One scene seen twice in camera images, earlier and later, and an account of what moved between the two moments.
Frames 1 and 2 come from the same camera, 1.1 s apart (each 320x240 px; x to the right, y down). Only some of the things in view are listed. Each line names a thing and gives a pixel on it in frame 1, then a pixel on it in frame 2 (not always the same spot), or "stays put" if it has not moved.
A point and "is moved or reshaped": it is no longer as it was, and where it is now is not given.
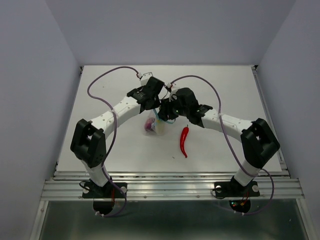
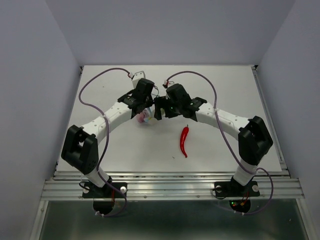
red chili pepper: x=183 y=138 stays put
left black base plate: x=94 y=190 stays put
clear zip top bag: x=154 y=126 is moved or reshaped
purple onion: x=149 y=124 -> x=143 y=116
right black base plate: x=236 y=189 stays put
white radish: x=159 y=126 is moved or reshaped
